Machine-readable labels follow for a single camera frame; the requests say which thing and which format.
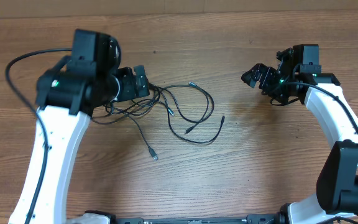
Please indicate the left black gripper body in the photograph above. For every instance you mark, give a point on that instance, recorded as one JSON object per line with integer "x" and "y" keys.
{"x": 128, "y": 88}

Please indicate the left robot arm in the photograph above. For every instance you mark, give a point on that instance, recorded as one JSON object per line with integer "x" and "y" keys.
{"x": 88, "y": 76}

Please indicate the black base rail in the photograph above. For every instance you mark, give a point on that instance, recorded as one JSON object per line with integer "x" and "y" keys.
{"x": 249, "y": 219}

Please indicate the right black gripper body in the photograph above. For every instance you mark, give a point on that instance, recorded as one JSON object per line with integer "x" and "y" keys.
{"x": 273, "y": 83}

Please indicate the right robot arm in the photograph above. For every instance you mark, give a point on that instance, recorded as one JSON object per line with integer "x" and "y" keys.
{"x": 299, "y": 77}

